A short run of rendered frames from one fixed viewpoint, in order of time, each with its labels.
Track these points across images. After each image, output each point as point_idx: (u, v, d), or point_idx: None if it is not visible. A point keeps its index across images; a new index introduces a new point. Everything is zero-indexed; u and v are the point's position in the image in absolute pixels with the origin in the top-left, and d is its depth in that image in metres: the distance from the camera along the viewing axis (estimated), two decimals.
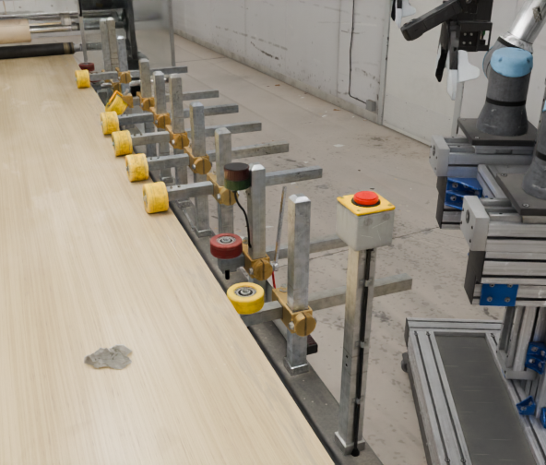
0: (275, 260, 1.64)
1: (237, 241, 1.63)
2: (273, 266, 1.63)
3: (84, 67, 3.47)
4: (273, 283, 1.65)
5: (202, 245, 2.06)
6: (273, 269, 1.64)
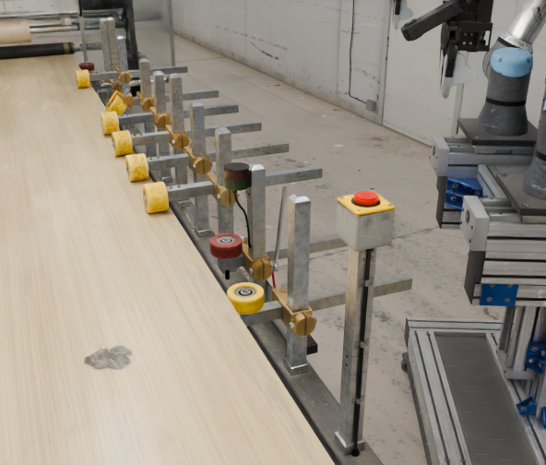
0: (275, 259, 1.64)
1: (237, 241, 1.63)
2: (273, 266, 1.63)
3: (84, 67, 3.47)
4: (273, 283, 1.65)
5: (202, 245, 2.06)
6: (273, 269, 1.64)
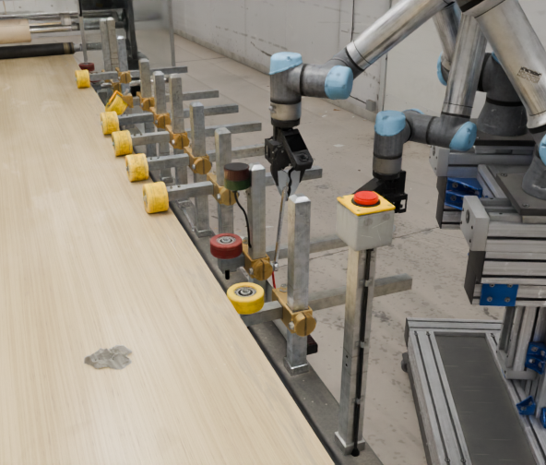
0: (275, 259, 1.64)
1: (237, 241, 1.63)
2: (273, 266, 1.63)
3: (84, 67, 3.47)
4: (273, 283, 1.65)
5: (202, 245, 2.06)
6: (273, 269, 1.64)
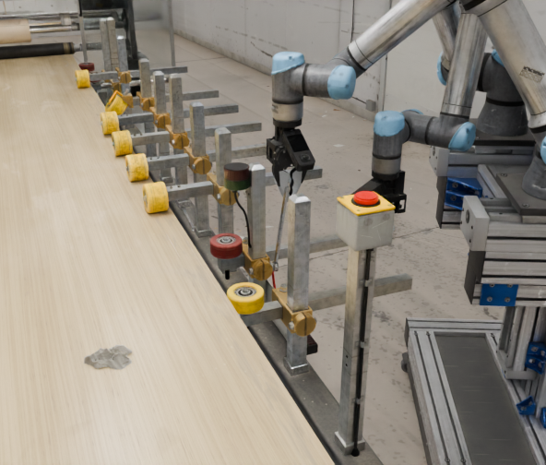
0: (275, 260, 1.64)
1: (237, 241, 1.63)
2: (273, 266, 1.63)
3: (84, 67, 3.47)
4: (273, 283, 1.65)
5: (202, 245, 2.06)
6: (273, 269, 1.64)
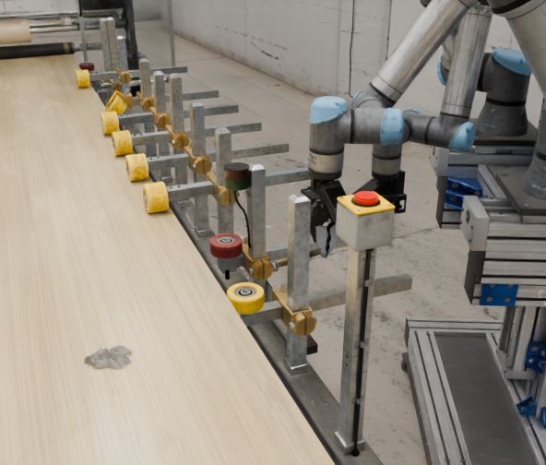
0: (277, 266, 1.63)
1: (237, 241, 1.63)
2: (273, 270, 1.64)
3: (84, 67, 3.47)
4: None
5: (202, 245, 2.06)
6: None
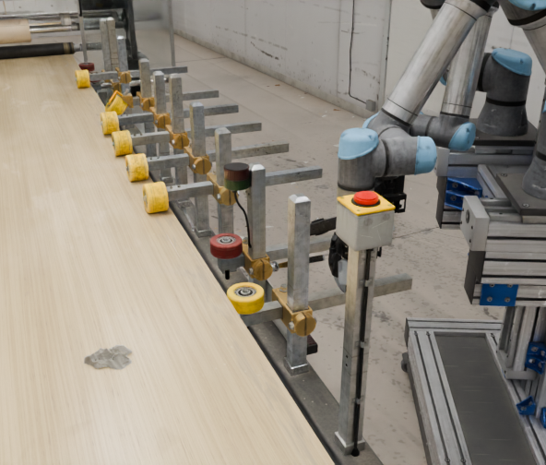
0: (277, 267, 1.63)
1: (237, 241, 1.63)
2: (273, 270, 1.64)
3: (84, 67, 3.47)
4: None
5: (202, 245, 2.06)
6: None
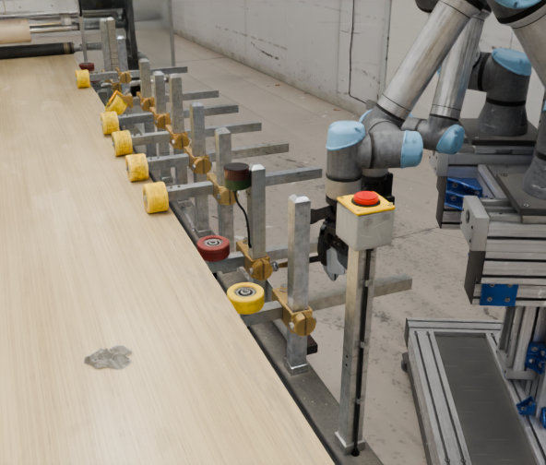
0: (277, 267, 1.63)
1: (224, 243, 1.62)
2: (273, 270, 1.64)
3: (84, 67, 3.47)
4: None
5: None
6: None
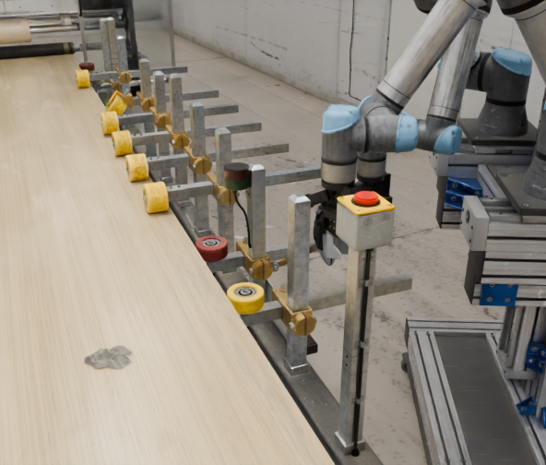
0: (277, 266, 1.63)
1: (222, 244, 1.62)
2: (273, 270, 1.64)
3: (84, 67, 3.47)
4: None
5: None
6: None
